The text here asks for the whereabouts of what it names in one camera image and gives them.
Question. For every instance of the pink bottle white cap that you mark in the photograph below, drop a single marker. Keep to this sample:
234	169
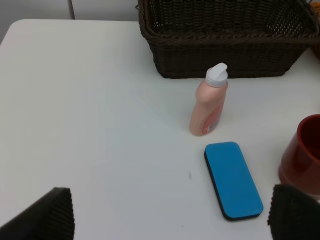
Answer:
210	98

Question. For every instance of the dark brown wicker basket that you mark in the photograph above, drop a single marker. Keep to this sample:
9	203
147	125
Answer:
254	38

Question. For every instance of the red plastic cup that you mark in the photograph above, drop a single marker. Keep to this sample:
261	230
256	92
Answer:
300	162

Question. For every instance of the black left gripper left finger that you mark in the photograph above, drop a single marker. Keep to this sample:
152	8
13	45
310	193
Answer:
49	218

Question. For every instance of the blue whiteboard eraser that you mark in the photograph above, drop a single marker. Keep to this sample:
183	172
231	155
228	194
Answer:
235	189

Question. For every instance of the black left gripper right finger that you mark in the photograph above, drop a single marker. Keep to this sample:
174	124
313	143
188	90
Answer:
293	215

